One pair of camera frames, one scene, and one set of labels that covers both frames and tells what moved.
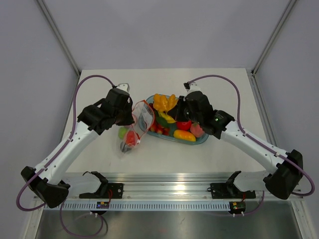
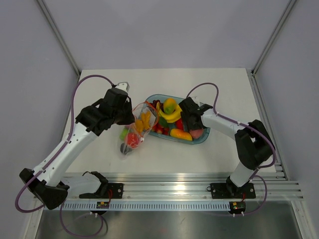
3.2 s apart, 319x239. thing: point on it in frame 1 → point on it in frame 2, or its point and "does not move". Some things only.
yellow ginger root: x=162 y=103 → x=144 y=123
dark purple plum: x=124 y=147 does not move
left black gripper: x=129 y=120 does not move
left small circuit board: x=103 y=204 does not move
